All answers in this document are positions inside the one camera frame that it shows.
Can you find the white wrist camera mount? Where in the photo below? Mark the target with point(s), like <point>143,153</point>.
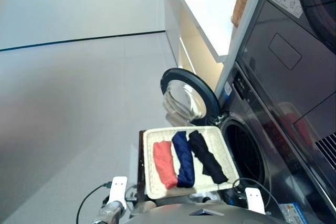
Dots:
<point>118,190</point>
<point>254,200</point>

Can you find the white counter cabinet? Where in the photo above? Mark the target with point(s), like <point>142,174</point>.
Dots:
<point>204,11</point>

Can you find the brown woven box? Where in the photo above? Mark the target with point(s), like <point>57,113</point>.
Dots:
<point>239,11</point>

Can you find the blue energy label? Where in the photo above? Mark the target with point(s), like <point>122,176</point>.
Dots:
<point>290,213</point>

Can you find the dark blue cloth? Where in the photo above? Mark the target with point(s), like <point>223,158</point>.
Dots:
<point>183,161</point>

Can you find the grey washing machine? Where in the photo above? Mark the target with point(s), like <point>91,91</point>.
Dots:
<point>262,134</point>

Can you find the red cloth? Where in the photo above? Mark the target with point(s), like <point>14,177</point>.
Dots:
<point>164,161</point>

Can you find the dark stacked dryer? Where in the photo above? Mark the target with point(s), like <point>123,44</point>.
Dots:
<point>302,77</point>

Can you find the round glass washing machine door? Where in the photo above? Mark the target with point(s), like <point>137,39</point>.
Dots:
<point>183,73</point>

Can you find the pale woven basket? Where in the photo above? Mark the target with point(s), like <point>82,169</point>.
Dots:
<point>157,134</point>

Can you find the grey robot torso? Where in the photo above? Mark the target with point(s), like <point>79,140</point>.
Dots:
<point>183,216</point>

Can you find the black cloth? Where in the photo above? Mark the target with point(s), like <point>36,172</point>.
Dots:
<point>202,150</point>

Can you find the blue QR code sticker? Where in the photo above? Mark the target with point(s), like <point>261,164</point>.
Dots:
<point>228,88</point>

